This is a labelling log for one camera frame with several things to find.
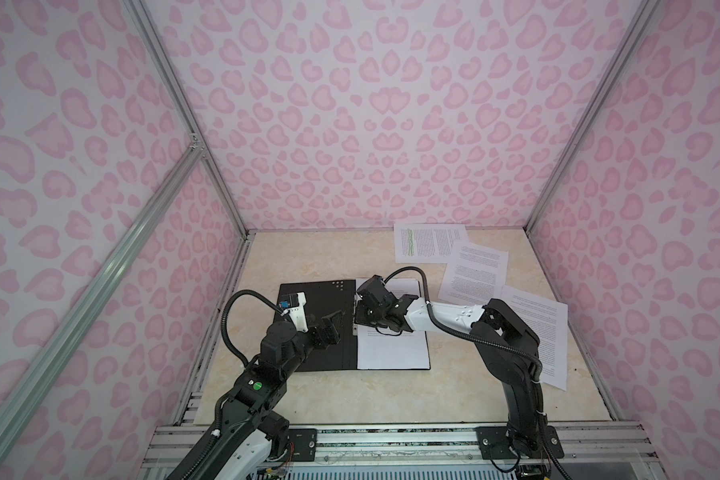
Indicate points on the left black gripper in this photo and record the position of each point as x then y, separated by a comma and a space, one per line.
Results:
331, 334

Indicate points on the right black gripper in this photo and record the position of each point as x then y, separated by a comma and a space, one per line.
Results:
360, 306

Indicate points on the blue black file folder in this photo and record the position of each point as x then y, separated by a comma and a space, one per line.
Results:
332, 306

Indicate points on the printed paper sheet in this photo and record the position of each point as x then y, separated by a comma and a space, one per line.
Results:
384, 351

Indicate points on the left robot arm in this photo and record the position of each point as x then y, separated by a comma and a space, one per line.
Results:
246, 431

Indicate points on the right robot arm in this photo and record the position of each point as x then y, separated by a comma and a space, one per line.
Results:
508, 347

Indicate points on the green highlighted paper sheet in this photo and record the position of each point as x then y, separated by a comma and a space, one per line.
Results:
426, 243

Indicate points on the left diagonal aluminium strut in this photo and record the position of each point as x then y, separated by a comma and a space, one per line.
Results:
37, 380

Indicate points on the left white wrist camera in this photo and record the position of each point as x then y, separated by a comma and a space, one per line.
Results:
294, 309

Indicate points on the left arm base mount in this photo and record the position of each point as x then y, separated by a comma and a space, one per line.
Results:
288, 447

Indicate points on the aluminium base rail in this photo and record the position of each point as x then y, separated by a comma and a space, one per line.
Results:
593, 450

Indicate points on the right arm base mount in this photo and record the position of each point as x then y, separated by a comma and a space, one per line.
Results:
499, 443

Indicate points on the left corner aluminium post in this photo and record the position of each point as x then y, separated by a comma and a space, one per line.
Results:
144, 24

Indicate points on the corner aluminium post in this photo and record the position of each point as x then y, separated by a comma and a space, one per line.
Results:
635, 33
144, 24

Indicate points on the right corner aluminium post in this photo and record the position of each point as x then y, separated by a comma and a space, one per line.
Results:
635, 33

